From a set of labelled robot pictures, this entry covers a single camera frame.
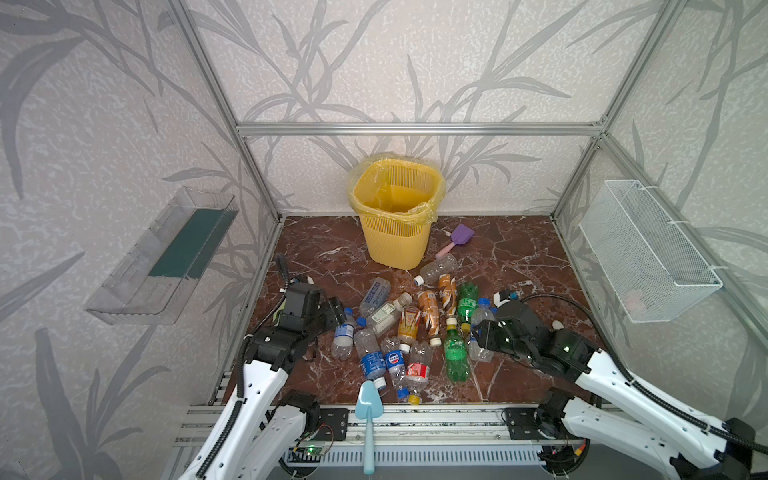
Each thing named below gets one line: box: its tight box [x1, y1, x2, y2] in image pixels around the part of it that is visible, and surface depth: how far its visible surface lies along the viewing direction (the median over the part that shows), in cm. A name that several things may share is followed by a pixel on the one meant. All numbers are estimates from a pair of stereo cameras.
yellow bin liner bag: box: [348, 153, 447, 225], surface depth 97 cm
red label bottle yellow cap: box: [405, 340, 432, 405], surface depth 80 cm
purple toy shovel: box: [435, 224, 475, 259], surface depth 117 cm
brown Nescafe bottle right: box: [438, 274, 457, 316], surface depth 95 cm
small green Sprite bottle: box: [458, 282, 479, 333], surface depth 93 cm
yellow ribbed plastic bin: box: [348, 158, 446, 270], surface depth 96 cm
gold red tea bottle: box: [397, 306, 421, 354], surface depth 87 cm
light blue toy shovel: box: [355, 380, 384, 476], surface depth 78 cm
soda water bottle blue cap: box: [356, 277, 392, 328], surface depth 93 cm
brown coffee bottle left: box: [418, 290, 442, 347], surface depth 91 cm
